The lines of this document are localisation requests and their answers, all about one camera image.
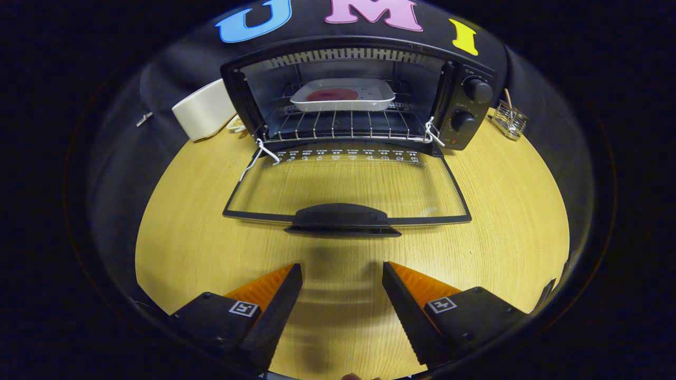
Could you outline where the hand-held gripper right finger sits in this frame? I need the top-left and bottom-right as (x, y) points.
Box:
(382, 261), (529, 369)

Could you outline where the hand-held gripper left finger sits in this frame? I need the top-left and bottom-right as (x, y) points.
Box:
(169, 264), (303, 373)

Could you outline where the black toaster oven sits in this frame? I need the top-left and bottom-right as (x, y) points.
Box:
(221, 36), (497, 238)

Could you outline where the white square dish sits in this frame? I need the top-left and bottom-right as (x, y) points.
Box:
(289, 78), (396, 112)

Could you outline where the pink ham slice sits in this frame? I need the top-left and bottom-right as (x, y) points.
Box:
(306, 88), (360, 102)

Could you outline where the metal oven rack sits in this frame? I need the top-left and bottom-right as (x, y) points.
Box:
(261, 103), (431, 144)

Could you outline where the white pop-up toaster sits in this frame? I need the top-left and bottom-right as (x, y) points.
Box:
(172, 78), (237, 142)

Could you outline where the white string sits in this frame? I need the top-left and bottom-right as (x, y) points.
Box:
(239, 138), (281, 183)
(424, 117), (445, 147)

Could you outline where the small metal wire basket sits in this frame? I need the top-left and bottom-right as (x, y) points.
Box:
(489, 89), (529, 140)

